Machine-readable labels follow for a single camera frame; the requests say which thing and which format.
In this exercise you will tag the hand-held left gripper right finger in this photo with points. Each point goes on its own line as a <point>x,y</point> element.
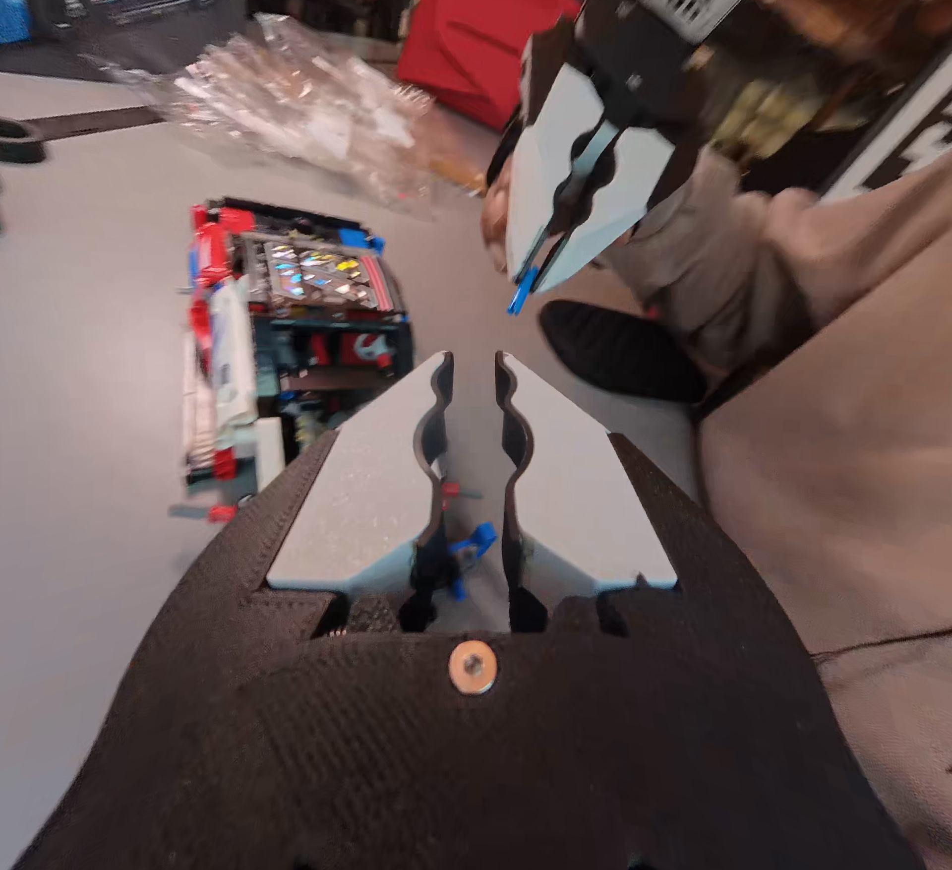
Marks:
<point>595,513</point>

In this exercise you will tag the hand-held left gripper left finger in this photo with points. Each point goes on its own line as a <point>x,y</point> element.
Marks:
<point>357,513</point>

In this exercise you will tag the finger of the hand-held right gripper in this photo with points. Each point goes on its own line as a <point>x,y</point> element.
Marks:
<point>617,200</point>
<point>543,163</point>

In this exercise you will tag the long blue brick pin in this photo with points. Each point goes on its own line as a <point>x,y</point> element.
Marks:
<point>522,293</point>

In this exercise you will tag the toy brick race car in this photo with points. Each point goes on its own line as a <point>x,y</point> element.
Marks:
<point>223,334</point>

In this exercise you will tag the grey desk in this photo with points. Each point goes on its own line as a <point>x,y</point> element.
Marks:
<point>89,364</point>

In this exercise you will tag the person's right hand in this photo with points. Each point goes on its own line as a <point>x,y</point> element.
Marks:
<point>492,223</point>

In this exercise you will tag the black chair armrest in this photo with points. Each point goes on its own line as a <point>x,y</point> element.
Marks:
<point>617,356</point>

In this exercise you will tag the red storage bin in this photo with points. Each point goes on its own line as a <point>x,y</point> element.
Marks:
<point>476,14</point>

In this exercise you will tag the person's beige sweatshirt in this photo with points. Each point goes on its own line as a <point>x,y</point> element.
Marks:
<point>840,513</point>

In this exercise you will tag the clear plastic bag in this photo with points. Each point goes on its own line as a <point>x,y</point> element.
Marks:
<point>297,111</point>

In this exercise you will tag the black rubber toy tyre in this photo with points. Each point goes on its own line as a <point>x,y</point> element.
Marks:
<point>18,141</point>

